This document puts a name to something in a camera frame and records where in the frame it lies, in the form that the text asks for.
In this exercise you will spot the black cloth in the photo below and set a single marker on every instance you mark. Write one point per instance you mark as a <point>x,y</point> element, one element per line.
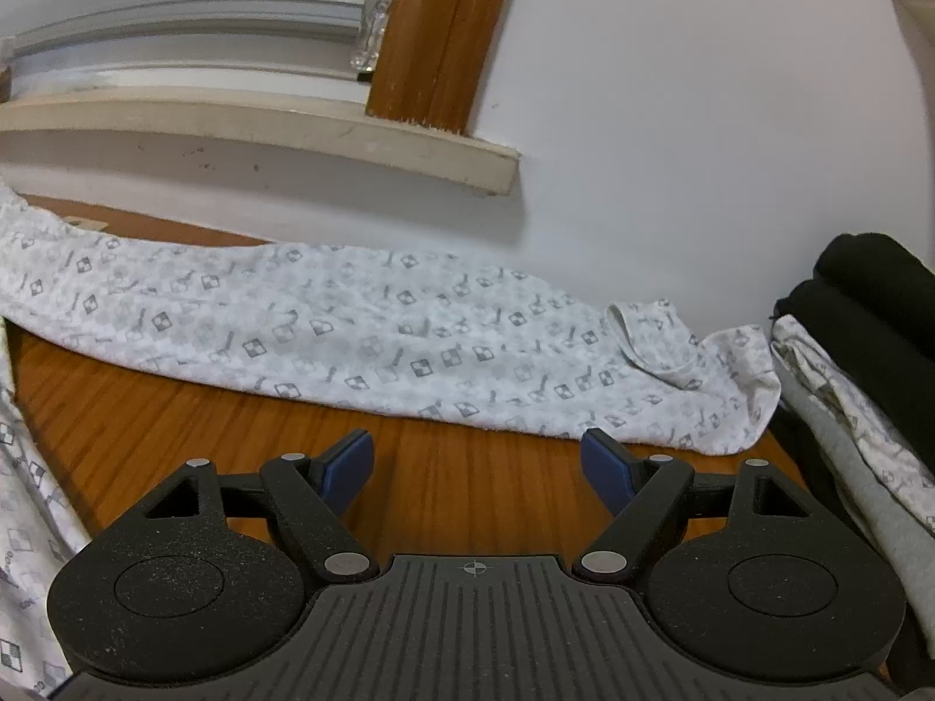
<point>800,453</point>

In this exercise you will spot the grey window blind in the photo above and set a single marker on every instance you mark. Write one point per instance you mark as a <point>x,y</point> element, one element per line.
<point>182,14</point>

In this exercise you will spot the white patterned pajama garment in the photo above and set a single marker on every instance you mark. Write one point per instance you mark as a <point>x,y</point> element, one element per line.
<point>365,321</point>

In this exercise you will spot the stack of dark folded clothes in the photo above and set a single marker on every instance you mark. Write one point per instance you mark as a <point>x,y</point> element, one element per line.
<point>869,307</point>

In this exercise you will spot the beige stone window sill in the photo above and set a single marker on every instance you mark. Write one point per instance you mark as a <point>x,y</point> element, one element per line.
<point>256,128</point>

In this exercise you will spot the grey folded garment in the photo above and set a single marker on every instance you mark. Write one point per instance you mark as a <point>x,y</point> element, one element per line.
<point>876,511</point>

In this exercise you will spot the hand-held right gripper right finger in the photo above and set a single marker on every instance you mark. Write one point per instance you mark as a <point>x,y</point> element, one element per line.
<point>606,471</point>

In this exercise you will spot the wooden window frame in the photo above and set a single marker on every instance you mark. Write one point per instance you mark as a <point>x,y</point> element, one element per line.
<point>438,36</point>

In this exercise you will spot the folded white patterned garment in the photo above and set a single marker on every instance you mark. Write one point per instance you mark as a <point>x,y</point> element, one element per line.
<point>840,394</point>

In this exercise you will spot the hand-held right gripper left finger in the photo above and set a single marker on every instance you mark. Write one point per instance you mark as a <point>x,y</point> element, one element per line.
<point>350,471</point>

